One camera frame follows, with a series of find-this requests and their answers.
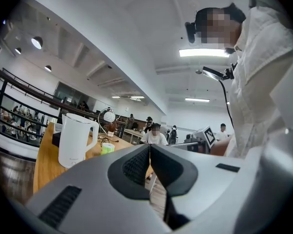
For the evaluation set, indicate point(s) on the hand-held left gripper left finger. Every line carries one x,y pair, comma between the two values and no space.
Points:
95,203

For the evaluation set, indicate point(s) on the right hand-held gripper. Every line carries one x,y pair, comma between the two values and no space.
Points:
208,136

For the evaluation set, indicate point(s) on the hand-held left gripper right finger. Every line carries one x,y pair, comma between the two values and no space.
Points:
217,194

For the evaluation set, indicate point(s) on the white electric kettle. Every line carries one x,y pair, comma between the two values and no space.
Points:
73,140

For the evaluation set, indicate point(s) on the person's right forearm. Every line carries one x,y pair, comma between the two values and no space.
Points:
219,148

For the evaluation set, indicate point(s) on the long ceiling tube light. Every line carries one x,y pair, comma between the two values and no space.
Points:
197,100
202,52

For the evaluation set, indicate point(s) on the green and white cup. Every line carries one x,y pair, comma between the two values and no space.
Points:
107,148

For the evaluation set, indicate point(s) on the chest-clipped phone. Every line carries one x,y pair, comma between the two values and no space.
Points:
212,72

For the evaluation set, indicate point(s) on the black box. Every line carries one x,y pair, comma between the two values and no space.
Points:
56,140

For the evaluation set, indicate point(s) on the small potted plant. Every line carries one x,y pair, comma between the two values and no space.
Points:
110,130

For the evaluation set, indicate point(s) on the person's white shirt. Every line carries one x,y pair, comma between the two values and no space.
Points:
258,69

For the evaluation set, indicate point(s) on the clear plastic container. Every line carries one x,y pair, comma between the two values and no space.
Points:
57,128

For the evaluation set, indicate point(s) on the white globe desk lamp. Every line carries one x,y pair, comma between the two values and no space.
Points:
109,117

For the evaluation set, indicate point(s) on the person's head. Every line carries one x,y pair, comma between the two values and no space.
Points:
234,16

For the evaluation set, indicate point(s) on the black metal railing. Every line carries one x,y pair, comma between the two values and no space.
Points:
27,89

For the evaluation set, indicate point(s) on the round pendant lamp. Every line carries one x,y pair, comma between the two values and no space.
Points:
36,43
48,68
18,51

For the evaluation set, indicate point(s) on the black head-worn camera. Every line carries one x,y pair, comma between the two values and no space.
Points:
191,32

